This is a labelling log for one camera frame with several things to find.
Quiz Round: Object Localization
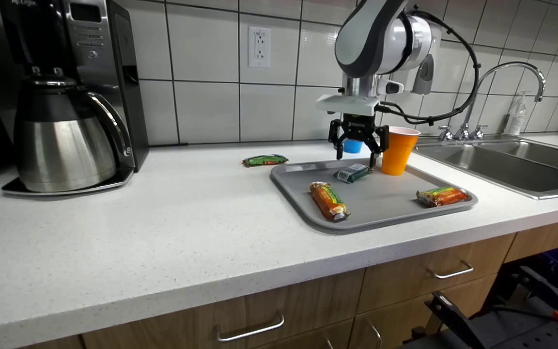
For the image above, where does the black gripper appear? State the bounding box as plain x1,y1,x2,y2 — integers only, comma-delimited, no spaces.
328,114,392,171

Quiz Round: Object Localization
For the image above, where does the dark teal candy bar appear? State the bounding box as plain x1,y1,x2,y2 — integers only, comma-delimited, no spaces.
334,161,372,184

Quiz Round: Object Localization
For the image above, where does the orange yellow candy bar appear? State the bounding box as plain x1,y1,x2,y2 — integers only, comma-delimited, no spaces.
309,180,351,223

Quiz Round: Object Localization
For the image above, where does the gray plastic tray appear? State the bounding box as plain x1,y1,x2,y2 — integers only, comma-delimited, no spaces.
268,155,481,237

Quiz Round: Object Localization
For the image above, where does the orange green candy bar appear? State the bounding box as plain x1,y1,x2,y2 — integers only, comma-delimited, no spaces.
415,184,473,209

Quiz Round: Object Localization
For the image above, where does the orange plastic cup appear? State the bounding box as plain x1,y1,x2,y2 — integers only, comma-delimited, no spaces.
380,124,423,178

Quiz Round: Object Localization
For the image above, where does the chrome sink faucet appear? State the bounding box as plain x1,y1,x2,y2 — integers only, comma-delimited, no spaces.
436,60,549,144

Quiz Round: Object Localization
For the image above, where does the wooden counter cabinet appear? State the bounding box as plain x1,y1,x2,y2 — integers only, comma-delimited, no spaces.
26,215,558,349

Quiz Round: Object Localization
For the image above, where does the clear soap bottle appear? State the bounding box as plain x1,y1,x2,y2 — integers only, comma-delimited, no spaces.
502,95,527,138

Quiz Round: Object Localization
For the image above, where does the stainless steel sink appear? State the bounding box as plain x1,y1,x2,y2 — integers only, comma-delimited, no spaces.
413,136,558,202

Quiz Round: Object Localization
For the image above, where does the black coffee maker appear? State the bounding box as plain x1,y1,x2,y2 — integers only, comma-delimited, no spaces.
0,0,152,198

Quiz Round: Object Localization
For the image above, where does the steel coffee carafe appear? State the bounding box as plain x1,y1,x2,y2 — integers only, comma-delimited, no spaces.
14,76,138,194

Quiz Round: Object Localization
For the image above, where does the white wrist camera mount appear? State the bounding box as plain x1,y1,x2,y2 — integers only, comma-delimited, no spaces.
316,91,392,118

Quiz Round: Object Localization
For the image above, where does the white wall soap dispenser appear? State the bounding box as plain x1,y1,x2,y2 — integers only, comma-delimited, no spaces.
413,50,442,97

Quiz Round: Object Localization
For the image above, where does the white wall power outlet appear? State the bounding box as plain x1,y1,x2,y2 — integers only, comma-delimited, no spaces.
248,25,274,70

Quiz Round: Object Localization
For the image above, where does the short silver drawer handle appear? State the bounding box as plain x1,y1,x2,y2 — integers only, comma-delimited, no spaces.
429,260,477,281

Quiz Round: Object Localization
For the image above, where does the long silver drawer handle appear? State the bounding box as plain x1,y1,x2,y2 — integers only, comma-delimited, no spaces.
216,314,287,345

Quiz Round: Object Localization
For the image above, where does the black robot cart frame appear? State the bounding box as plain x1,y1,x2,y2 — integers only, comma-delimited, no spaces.
403,240,558,349

